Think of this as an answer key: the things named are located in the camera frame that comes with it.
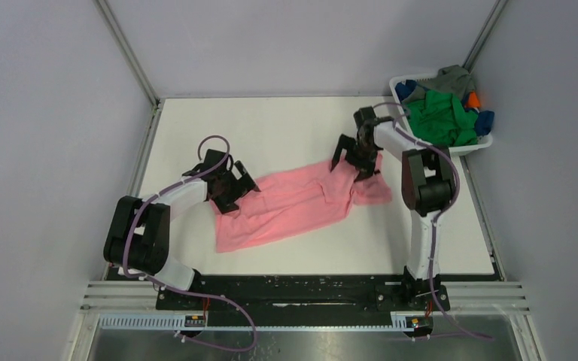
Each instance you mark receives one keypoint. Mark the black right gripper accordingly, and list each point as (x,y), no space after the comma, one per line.
(366,168)

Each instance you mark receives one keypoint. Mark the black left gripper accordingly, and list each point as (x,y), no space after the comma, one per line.
(227,204)

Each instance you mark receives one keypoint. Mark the pink t-shirt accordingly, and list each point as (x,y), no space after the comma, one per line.
(295,202)

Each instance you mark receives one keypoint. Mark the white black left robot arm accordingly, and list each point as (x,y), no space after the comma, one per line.
(139,235)

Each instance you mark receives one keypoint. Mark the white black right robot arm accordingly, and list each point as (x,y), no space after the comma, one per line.
(429,187)

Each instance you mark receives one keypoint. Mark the green t-shirt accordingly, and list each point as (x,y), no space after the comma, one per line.
(441,119)

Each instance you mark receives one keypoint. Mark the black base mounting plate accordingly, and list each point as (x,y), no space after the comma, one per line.
(307,300)

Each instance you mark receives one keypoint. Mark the grey t-shirt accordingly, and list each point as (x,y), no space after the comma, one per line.
(452,79)

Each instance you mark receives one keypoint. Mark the white laundry basket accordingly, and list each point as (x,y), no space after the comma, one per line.
(403,89)

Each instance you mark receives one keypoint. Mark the orange garment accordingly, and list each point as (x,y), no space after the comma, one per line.
(471,100)

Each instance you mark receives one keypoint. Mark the blue garment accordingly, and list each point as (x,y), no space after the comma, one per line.
(484,123)

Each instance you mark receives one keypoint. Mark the white slotted cable duct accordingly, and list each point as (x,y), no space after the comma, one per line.
(192,323)

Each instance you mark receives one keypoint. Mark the aluminium frame rails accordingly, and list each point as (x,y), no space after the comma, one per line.
(127,295)

